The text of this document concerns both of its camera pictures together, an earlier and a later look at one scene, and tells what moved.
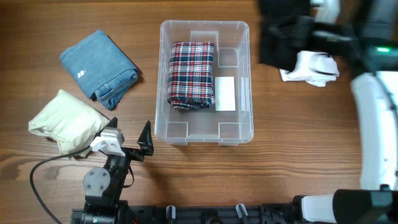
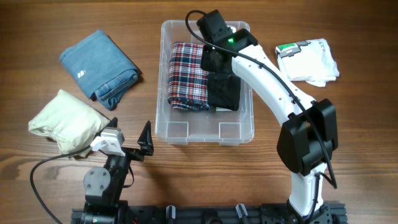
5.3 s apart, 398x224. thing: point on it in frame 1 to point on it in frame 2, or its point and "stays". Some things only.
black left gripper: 145,141 stays
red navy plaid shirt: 191,74 stays
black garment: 286,28 to 224,91
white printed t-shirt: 315,68 stays
